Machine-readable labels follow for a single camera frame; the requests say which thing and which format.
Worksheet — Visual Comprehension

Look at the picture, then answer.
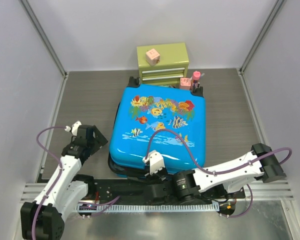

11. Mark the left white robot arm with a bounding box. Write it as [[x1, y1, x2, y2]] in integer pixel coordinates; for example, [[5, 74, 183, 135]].
[[20, 121, 108, 240]]

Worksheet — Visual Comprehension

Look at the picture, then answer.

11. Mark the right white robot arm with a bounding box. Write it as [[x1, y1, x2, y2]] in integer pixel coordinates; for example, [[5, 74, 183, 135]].
[[143, 143, 287, 205]]

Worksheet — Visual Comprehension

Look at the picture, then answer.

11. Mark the pink cube on table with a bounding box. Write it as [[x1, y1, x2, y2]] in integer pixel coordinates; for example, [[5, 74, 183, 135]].
[[179, 77, 192, 91]]

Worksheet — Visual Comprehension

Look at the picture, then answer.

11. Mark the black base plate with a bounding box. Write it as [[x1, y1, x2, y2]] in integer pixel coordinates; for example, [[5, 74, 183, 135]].
[[78, 179, 242, 216]]

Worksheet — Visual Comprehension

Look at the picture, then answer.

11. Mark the purple cable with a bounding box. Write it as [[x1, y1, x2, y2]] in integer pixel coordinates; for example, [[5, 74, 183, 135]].
[[32, 126, 121, 240], [144, 129, 293, 218]]

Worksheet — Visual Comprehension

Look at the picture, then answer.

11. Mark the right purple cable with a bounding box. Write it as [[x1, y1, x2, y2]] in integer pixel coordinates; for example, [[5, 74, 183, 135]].
[[144, 129, 293, 218]]

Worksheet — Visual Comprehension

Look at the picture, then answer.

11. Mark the pink cube on cabinet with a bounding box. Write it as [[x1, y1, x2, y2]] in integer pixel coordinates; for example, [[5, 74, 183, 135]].
[[145, 48, 161, 66]]

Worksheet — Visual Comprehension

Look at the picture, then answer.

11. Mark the blue fish-print suitcase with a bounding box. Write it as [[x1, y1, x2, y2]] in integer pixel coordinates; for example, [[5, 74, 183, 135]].
[[108, 76, 206, 177]]

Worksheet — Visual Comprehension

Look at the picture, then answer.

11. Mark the aluminium rail frame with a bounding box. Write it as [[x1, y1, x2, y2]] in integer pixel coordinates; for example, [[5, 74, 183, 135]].
[[19, 181, 295, 213]]

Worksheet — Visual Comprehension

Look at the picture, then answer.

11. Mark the green drawer cabinet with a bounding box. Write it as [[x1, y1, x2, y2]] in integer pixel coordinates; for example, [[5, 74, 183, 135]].
[[136, 42, 189, 86]]

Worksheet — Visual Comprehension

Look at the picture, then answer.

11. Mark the pink capped bottle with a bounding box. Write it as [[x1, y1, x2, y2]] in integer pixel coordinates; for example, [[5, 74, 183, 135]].
[[190, 71, 201, 89]]

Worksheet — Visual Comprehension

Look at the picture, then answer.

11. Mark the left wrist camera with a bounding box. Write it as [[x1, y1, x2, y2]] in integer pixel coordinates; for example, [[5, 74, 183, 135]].
[[64, 121, 82, 136]]

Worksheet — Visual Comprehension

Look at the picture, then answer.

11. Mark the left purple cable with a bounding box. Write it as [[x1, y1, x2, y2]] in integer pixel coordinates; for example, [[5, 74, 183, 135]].
[[32, 126, 121, 240]]

